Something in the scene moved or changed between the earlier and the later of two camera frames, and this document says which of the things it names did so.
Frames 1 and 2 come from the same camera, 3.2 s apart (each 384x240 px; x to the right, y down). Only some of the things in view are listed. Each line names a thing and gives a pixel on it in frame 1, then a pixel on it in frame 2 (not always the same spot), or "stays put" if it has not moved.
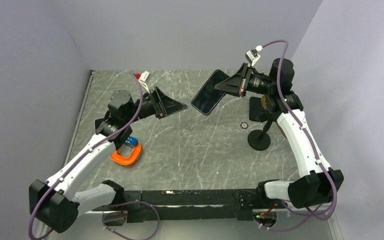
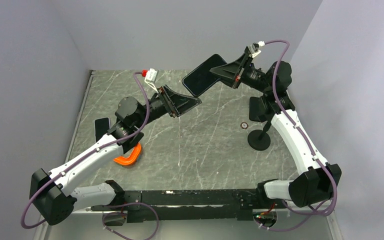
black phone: x=208 y=98 to x=200 y=77
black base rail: x=189 y=205 stays put
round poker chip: x=244 y=125 stays put
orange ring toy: x=128 y=160 stays put
